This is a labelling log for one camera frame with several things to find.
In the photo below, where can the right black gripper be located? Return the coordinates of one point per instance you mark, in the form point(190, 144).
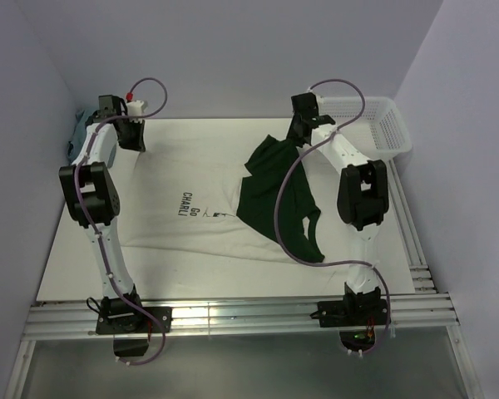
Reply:
point(293, 136)

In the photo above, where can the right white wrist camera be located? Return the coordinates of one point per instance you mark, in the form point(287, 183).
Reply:
point(320, 100)

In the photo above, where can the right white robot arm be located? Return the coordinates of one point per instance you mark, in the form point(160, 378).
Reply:
point(362, 199)

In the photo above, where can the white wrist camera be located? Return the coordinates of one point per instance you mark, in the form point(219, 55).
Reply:
point(320, 100)
point(136, 109)

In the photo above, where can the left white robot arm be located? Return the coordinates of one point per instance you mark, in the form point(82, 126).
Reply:
point(90, 193)

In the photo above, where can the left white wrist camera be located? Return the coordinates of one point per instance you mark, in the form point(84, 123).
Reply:
point(136, 109)

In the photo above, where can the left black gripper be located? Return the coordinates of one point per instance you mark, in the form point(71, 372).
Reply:
point(139, 145)

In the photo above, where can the aluminium rail frame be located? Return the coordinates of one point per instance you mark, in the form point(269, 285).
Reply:
point(257, 348)

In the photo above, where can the crumpled light blue t-shirt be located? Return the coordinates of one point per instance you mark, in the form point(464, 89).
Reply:
point(79, 134)

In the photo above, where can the white plastic perforated basket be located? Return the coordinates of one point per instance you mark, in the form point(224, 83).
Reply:
point(379, 133)

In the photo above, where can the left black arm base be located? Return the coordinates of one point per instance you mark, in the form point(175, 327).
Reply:
point(131, 329)

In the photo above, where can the white green raglan t-shirt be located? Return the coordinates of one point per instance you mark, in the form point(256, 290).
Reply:
point(238, 202)

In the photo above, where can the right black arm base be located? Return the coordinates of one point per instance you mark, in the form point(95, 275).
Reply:
point(368, 313)

